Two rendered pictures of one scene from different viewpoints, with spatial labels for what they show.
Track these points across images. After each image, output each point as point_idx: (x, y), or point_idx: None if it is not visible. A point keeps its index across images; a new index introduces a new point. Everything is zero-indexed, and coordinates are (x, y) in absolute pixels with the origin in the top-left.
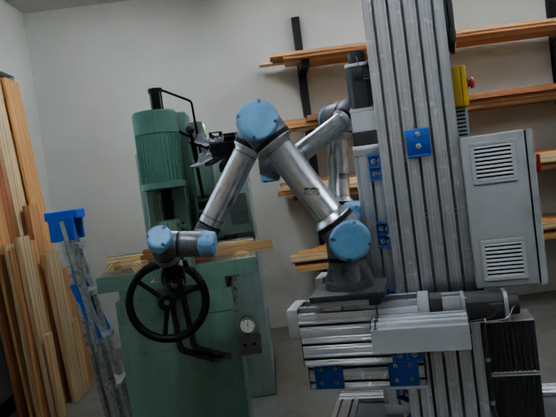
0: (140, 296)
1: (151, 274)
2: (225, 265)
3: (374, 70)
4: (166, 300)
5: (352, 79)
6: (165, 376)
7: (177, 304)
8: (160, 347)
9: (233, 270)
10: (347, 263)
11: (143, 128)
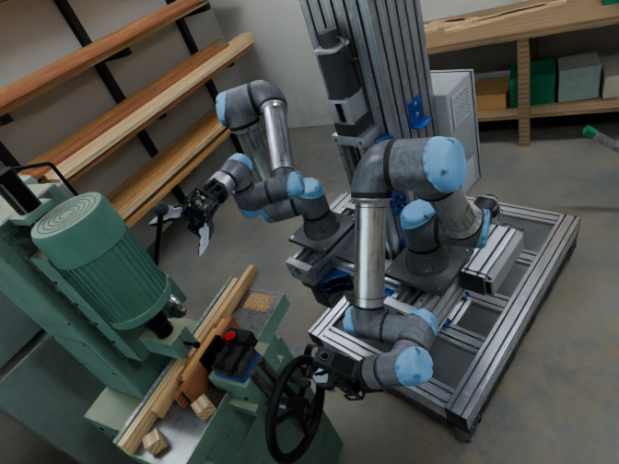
0: (227, 434)
1: (225, 401)
2: (270, 323)
3: (380, 50)
4: (305, 408)
5: (343, 63)
6: (275, 463)
7: None
8: (262, 449)
9: (276, 320)
10: (441, 245)
11: (94, 249)
